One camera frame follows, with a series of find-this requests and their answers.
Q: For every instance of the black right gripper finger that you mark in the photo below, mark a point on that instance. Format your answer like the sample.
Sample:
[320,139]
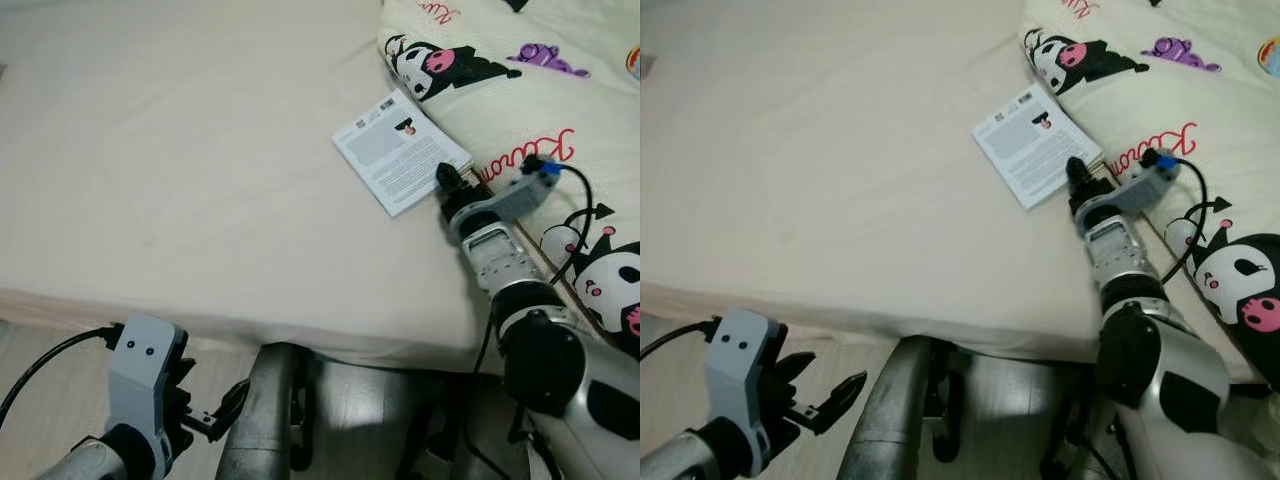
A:
[1080,172]
[450,178]

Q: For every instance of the white printed booklet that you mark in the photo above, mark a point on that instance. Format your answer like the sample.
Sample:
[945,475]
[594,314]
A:
[390,150]
[1030,145]

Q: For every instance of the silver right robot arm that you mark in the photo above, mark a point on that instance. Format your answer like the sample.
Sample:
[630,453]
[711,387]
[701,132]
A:
[1170,360]
[560,360]

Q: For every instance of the dark left robot leg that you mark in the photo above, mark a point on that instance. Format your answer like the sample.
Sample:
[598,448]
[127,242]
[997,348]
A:
[885,420]
[260,420]

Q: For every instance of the dark robot leg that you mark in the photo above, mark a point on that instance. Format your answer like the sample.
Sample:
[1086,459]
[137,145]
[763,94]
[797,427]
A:
[260,420]
[885,420]
[440,440]
[1075,440]

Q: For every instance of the cream cartoon print quilt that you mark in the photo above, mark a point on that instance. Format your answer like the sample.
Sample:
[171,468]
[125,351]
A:
[500,115]
[1140,115]

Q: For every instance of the dark right robot leg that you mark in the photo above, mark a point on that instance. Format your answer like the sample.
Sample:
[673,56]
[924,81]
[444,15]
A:
[1075,440]
[440,440]

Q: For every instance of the mattress with cream sheet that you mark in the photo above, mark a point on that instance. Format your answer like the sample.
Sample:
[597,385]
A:
[820,150]
[200,150]

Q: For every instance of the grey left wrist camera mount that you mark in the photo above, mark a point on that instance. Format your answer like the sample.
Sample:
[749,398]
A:
[738,365]
[140,380]

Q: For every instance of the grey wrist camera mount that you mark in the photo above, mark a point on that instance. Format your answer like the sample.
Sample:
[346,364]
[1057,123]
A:
[1145,185]
[520,195]
[140,380]
[738,365]

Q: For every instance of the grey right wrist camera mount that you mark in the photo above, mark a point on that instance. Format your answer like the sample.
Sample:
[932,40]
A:
[1145,185]
[520,195]

